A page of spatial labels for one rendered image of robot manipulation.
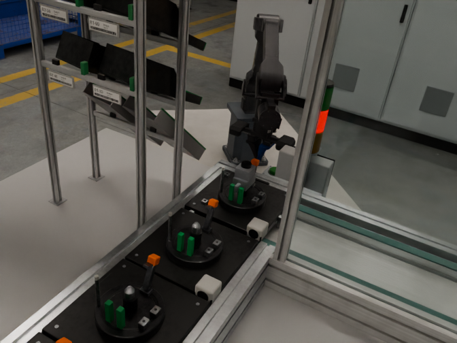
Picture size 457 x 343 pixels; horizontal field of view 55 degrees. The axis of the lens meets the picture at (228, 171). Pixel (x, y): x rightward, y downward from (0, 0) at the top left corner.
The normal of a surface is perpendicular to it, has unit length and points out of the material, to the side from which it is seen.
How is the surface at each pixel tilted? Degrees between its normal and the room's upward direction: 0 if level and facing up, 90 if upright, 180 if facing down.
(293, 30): 90
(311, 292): 90
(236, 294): 0
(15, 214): 0
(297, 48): 90
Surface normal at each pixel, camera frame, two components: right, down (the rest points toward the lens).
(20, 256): 0.10, -0.84
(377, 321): -0.47, 0.42
